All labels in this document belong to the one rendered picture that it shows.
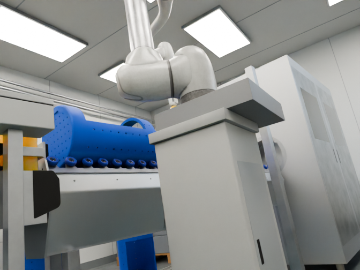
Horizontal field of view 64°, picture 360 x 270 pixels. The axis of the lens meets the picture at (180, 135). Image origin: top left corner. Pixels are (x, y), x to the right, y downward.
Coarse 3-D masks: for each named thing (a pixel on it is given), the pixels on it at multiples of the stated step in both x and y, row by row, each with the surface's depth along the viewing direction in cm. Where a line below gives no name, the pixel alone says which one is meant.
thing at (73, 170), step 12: (60, 168) 109; (72, 168) 113; (84, 168) 117; (96, 168) 121; (108, 168) 126; (120, 168) 130; (132, 168) 136; (144, 168) 142; (156, 168) 148; (264, 168) 248
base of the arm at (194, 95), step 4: (192, 92) 109; (196, 92) 109; (200, 92) 108; (204, 92) 108; (208, 92) 109; (184, 96) 111; (188, 96) 110; (192, 96) 109; (196, 96) 108; (184, 100) 111; (188, 100) 109
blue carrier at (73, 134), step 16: (64, 112) 120; (80, 112) 122; (64, 128) 119; (80, 128) 117; (96, 128) 123; (112, 128) 130; (128, 128) 137; (144, 128) 147; (48, 144) 127; (64, 144) 117; (80, 144) 116; (96, 144) 122; (112, 144) 128; (128, 144) 135; (144, 144) 142; (64, 160) 116; (80, 160) 120; (96, 160) 125; (144, 160) 146
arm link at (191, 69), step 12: (192, 48) 114; (180, 60) 112; (192, 60) 112; (204, 60) 113; (180, 72) 110; (192, 72) 110; (204, 72) 111; (180, 84) 110; (192, 84) 110; (204, 84) 110; (180, 96) 115
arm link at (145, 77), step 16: (128, 0) 131; (144, 0) 133; (128, 16) 128; (144, 16) 127; (144, 32) 122; (144, 48) 114; (128, 64) 112; (144, 64) 111; (160, 64) 111; (128, 80) 109; (144, 80) 109; (160, 80) 109; (128, 96) 113; (144, 96) 112; (160, 96) 113
